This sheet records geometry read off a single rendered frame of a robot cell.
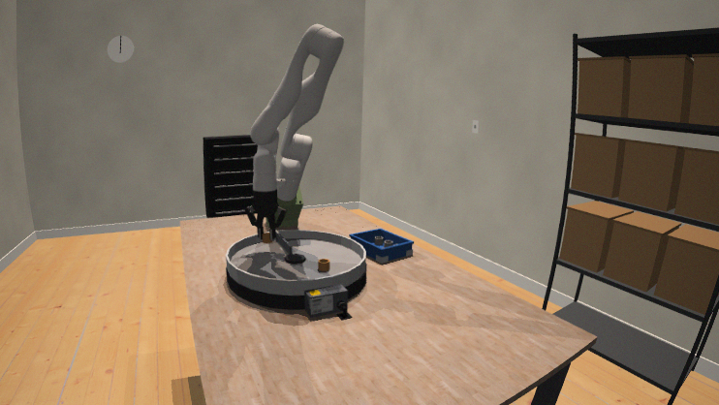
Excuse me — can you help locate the blue crate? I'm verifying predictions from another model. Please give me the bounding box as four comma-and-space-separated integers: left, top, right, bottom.
349, 229, 414, 264

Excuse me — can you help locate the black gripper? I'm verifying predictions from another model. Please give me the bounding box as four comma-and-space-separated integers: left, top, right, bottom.
245, 190, 287, 240

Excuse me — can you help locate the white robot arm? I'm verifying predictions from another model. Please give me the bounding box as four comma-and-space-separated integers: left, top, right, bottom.
250, 24, 344, 202

